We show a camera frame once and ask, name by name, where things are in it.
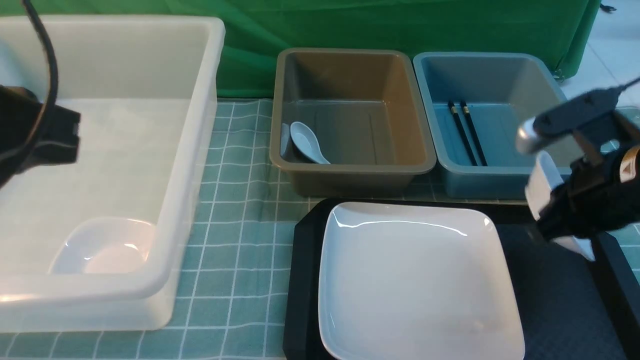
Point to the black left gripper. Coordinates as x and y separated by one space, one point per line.
59 144

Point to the black chopstick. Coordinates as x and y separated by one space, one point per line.
473 132
462 132

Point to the large white square plate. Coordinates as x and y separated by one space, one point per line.
408 282

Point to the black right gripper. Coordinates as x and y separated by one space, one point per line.
594 199

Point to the small white dish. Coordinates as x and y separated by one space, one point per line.
105 245
542 185

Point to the green backdrop cloth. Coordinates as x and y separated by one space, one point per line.
554 31

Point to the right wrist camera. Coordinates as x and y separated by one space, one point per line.
538 132

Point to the white ceramic spoon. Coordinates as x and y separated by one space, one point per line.
307 143

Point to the large white plastic tub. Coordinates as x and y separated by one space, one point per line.
146 88

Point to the black serving tray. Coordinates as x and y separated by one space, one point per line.
571 308

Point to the brown plastic bin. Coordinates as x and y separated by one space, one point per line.
367 113

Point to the teal checkered tablecloth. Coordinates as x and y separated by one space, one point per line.
232 294

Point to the blue plastic bin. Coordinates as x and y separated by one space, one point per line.
502 91

